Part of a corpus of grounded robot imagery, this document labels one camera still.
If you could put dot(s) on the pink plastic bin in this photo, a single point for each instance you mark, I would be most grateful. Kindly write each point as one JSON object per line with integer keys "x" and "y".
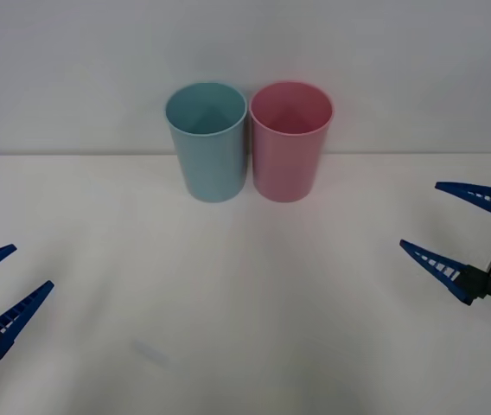
{"x": 286, "y": 164}

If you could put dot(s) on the pale blue plastic bin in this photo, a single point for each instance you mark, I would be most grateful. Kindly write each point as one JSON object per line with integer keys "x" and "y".
{"x": 211, "y": 164}

